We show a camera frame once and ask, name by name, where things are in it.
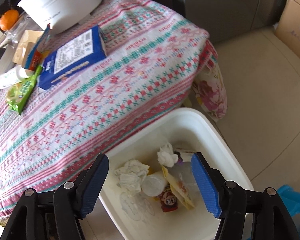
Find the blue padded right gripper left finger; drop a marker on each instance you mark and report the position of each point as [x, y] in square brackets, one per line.
[56, 214]

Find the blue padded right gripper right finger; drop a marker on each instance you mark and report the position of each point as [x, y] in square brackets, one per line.
[230, 204]

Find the white nut snack wrapper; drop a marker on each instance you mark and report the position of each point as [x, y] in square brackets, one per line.
[174, 177]

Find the red cartoon snack can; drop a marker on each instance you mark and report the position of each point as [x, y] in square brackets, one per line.
[168, 200]

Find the silver white wrapper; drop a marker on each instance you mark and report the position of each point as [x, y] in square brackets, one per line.
[131, 175]

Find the large white plastic bottle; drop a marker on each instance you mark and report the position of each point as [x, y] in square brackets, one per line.
[154, 184]

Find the white tissue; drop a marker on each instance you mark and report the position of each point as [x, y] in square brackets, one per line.
[166, 156]

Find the white labelled plastic bottle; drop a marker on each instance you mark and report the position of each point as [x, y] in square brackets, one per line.
[14, 76]

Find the blue biscuit box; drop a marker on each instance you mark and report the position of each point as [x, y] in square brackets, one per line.
[79, 53]

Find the white trash bin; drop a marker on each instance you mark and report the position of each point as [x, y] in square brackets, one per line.
[141, 216]

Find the blue plastic stool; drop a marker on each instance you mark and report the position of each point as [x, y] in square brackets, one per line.
[291, 199]

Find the floral cloth under table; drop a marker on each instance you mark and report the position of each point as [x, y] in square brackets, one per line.
[208, 85]

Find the green snack bag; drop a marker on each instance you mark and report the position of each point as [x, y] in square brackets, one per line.
[19, 94]

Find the torn brown orange carton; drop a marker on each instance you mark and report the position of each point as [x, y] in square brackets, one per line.
[30, 48]

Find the white bowl with avocado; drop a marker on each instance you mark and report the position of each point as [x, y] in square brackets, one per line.
[6, 58]

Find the patterned handmade tablecloth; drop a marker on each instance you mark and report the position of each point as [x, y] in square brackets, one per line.
[152, 61]

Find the glass jar with lid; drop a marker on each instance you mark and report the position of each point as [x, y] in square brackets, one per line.
[13, 35]

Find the orange fruit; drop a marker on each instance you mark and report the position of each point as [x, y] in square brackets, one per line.
[8, 19]

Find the dark grey refrigerator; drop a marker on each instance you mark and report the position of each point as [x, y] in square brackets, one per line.
[224, 19]

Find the white electric cooking pot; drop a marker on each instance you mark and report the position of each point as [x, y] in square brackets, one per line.
[60, 15]

